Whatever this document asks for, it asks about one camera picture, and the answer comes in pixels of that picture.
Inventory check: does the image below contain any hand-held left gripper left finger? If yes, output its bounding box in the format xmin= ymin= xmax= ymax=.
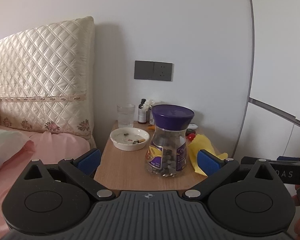
xmin=23 ymin=148 xmax=115 ymax=202

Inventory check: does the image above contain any white ceramic dish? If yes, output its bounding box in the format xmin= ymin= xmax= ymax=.
xmin=110 ymin=127 xmax=150 ymax=151

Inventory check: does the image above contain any yellow cloth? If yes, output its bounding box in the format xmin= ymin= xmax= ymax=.
xmin=187 ymin=133 xmax=228 ymax=176

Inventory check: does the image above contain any grey wall socket panel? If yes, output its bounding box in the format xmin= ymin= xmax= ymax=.
xmin=134 ymin=60 xmax=173 ymax=82

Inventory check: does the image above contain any brown glass bottle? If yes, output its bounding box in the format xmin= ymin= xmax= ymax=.
xmin=137 ymin=98 xmax=147 ymax=125

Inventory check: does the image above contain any white wardrobe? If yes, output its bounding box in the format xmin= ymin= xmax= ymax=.
xmin=233 ymin=0 xmax=300 ymax=161

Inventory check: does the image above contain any white pillow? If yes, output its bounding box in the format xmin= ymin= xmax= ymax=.
xmin=0 ymin=126 xmax=36 ymax=177

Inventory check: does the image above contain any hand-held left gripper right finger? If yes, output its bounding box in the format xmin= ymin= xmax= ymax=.
xmin=182 ymin=149 xmax=281 ymax=202

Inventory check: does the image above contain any pile of coins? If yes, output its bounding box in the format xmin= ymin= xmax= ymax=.
xmin=150 ymin=140 xmax=184 ymax=177

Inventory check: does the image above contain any clear jar with purple lid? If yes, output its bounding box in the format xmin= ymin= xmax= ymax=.
xmin=145 ymin=104 xmax=195 ymax=178

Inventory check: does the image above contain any white flower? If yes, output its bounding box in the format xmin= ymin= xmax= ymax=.
xmin=143 ymin=99 xmax=162 ymax=111

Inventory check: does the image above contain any cream quilted headboard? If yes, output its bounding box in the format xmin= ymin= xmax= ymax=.
xmin=0 ymin=16 xmax=96 ymax=148

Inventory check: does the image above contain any clear glass tumbler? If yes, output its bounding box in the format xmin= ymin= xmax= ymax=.
xmin=116 ymin=103 xmax=136 ymax=129

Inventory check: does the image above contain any pink bed sheet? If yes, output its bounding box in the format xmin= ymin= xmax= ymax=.
xmin=0 ymin=125 xmax=95 ymax=240

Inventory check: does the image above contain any wooden nightstand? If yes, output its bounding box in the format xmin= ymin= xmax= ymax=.
xmin=93 ymin=120 xmax=224 ymax=191

